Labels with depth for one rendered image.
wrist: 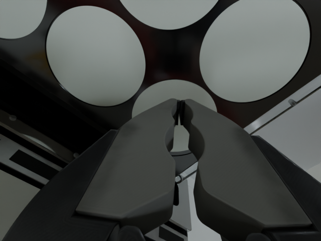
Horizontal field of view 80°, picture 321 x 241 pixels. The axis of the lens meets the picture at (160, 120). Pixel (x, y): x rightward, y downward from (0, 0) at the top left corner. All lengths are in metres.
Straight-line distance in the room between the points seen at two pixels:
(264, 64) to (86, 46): 0.17
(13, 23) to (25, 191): 0.16
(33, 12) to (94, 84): 0.08
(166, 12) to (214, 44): 0.05
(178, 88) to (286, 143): 0.25
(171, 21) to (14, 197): 0.21
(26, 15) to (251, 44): 0.21
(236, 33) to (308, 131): 0.25
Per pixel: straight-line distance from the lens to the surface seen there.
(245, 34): 0.21
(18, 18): 0.24
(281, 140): 0.39
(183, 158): 0.27
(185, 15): 0.19
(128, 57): 0.20
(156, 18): 0.19
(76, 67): 0.22
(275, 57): 0.22
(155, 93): 0.21
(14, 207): 0.22
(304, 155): 0.44
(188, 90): 0.21
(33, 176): 0.23
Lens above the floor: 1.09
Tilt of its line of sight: 58 degrees down
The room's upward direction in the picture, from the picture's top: 175 degrees counter-clockwise
